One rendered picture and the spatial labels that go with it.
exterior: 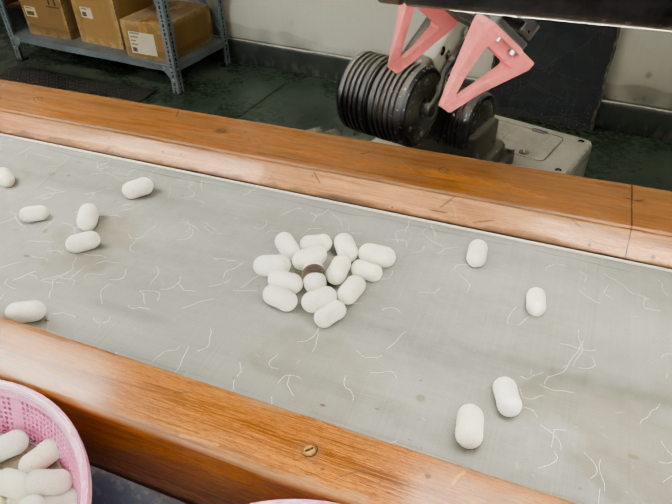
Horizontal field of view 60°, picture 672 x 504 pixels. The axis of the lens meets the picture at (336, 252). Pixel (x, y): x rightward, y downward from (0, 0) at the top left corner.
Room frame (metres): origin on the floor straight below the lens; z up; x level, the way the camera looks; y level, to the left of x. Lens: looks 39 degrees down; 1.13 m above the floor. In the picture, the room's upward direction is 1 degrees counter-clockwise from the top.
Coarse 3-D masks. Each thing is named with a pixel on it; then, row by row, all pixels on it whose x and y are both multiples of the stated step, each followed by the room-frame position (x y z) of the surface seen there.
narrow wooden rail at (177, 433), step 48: (0, 336) 0.35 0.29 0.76; (48, 336) 0.35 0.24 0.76; (48, 384) 0.30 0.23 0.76; (96, 384) 0.29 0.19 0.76; (144, 384) 0.29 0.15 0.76; (192, 384) 0.29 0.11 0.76; (96, 432) 0.27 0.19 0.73; (144, 432) 0.25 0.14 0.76; (192, 432) 0.25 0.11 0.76; (240, 432) 0.25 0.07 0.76; (288, 432) 0.25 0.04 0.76; (336, 432) 0.25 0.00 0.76; (144, 480) 0.26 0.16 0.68; (192, 480) 0.24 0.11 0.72; (240, 480) 0.22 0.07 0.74; (288, 480) 0.21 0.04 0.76; (336, 480) 0.21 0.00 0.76; (384, 480) 0.21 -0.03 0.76; (432, 480) 0.21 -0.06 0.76; (480, 480) 0.21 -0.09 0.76
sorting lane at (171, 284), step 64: (0, 192) 0.62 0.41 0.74; (64, 192) 0.61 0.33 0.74; (192, 192) 0.61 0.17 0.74; (256, 192) 0.60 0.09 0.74; (0, 256) 0.49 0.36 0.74; (64, 256) 0.49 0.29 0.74; (128, 256) 0.48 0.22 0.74; (192, 256) 0.48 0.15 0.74; (256, 256) 0.48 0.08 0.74; (448, 256) 0.47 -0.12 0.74; (512, 256) 0.47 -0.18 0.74; (576, 256) 0.47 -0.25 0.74; (64, 320) 0.39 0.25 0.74; (128, 320) 0.39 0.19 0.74; (192, 320) 0.39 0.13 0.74; (256, 320) 0.39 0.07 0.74; (384, 320) 0.38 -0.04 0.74; (448, 320) 0.38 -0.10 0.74; (512, 320) 0.38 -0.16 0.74; (576, 320) 0.38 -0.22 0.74; (640, 320) 0.37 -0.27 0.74; (256, 384) 0.31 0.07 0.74; (320, 384) 0.31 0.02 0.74; (384, 384) 0.31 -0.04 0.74; (448, 384) 0.31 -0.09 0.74; (576, 384) 0.30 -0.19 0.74; (640, 384) 0.30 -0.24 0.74; (448, 448) 0.25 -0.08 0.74; (512, 448) 0.25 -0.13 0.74; (576, 448) 0.25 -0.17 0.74; (640, 448) 0.24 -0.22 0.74
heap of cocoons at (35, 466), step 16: (16, 432) 0.27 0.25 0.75; (0, 448) 0.25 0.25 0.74; (16, 448) 0.26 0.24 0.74; (32, 448) 0.27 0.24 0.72; (48, 448) 0.25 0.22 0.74; (0, 464) 0.25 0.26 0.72; (16, 464) 0.25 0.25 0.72; (32, 464) 0.24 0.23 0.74; (48, 464) 0.25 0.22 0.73; (0, 480) 0.23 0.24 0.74; (16, 480) 0.23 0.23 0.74; (32, 480) 0.23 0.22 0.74; (48, 480) 0.23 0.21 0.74; (64, 480) 0.23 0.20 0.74; (0, 496) 0.22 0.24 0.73; (16, 496) 0.22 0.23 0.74; (32, 496) 0.22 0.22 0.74; (48, 496) 0.22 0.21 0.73; (64, 496) 0.22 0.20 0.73
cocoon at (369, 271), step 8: (352, 264) 0.45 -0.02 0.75; (360, 264) 0.44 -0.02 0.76; (368, 264) 0.44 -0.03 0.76; (376, 264) 0.44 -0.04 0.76; (352, 272) 0.44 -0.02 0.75; (360, 272) 0.44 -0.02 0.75; (368, 272) 0.43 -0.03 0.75; (376, 272) 0.43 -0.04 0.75; (368, 280) 0.43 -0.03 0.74; (376, 280) 0.43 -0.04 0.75
